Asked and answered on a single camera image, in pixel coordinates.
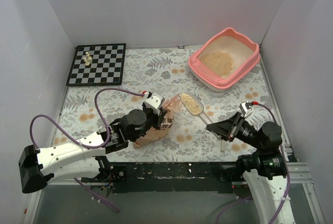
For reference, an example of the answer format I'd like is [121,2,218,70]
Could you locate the black white chessboard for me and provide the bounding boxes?
[66,43,126,86]

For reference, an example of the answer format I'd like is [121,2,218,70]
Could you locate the clear plastic scoop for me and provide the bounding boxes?
[180,93,213,125]

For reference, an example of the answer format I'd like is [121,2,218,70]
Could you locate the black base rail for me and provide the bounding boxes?
[82,162,248,194]

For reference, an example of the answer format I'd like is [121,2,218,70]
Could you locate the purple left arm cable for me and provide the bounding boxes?
[29,87,149,214]

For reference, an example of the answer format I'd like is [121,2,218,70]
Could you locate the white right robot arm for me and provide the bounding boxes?
[206,113,295,223]

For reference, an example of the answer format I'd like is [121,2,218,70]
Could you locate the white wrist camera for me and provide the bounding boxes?
[239,101,258,118]
[142,91,165,116]

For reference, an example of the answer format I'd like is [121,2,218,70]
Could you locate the beige bag clip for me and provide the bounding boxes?
[220,140,227,152]

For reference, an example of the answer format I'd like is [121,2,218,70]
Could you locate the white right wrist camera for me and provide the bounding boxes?
[239,101,258,118]

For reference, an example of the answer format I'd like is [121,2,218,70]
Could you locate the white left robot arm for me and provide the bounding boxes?
[18,107,167,194]

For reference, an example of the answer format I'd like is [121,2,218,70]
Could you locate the pink litter box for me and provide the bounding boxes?
[188,28,260,92]

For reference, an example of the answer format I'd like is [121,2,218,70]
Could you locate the pink litter bag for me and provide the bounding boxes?
[132,96,183,150]

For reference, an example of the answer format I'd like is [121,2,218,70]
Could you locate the floral table mat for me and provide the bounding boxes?
[52,47,278,162]

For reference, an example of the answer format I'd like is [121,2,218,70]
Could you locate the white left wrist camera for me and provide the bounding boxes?
[142,91,165,116]

